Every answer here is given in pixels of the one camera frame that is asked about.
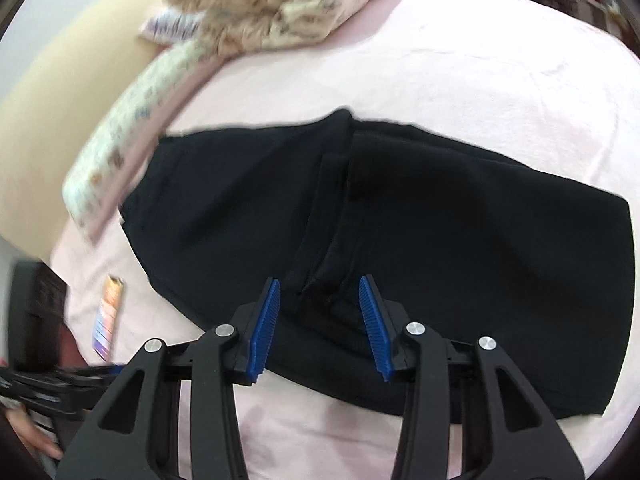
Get black pants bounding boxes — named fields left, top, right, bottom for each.
left=120, top=110, right=634, bottom=418

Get person's right hand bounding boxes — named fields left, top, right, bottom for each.
left=6, top=408, right=63, bottom=460

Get patterned packet on bed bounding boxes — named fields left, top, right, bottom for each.
left=92, top=275, right=125, bottom=362

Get floral pillow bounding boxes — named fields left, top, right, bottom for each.
left=62, top=40, right=224, bottom=242

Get pink bed sheet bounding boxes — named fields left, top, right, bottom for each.
left=52, top=0, right=639, bottom=479

